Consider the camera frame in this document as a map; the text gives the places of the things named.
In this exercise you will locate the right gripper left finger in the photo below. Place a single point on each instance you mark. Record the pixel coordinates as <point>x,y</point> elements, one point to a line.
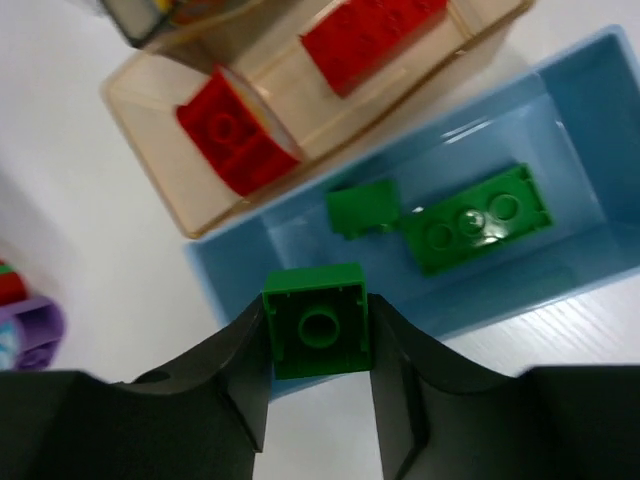
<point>201,415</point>

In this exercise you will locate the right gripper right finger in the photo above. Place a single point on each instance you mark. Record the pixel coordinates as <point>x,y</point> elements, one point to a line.
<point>440,415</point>

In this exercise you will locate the green square lego brick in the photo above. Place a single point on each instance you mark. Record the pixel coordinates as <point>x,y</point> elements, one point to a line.
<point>318,321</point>

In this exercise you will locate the purple flower print lego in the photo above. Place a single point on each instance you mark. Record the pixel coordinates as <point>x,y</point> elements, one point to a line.
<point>31,333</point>

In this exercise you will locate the small green lego brick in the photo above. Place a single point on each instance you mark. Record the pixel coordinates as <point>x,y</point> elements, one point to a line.
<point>359,210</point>

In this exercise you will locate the red round striped lego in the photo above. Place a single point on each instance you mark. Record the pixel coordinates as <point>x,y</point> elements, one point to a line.
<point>12,287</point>

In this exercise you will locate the red sloped lego brick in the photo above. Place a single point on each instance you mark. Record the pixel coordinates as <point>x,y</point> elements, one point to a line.
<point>240,137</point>

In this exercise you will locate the red base lego brick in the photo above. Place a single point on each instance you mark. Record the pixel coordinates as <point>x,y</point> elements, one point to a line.
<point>358,38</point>

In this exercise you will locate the blue plastic container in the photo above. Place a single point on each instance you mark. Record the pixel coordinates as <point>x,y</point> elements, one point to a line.
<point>573,120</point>

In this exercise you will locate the orange translucent plastic container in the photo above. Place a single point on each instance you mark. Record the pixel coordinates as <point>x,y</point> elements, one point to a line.
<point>259,40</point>

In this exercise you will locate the smoky grey plastic container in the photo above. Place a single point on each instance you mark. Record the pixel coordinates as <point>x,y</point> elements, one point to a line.
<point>140,21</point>

